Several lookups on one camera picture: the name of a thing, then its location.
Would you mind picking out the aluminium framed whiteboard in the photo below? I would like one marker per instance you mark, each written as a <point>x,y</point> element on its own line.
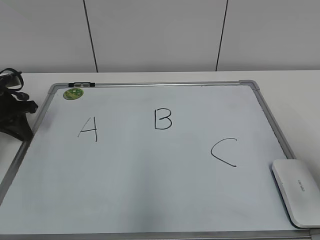
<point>141,161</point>

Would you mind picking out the white whiteboard eraser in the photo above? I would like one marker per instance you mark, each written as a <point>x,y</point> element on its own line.
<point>299,192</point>

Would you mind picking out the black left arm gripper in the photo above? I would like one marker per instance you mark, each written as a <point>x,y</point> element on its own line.
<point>13,120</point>

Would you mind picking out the green round magnet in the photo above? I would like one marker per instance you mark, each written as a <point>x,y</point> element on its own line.
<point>73,94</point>

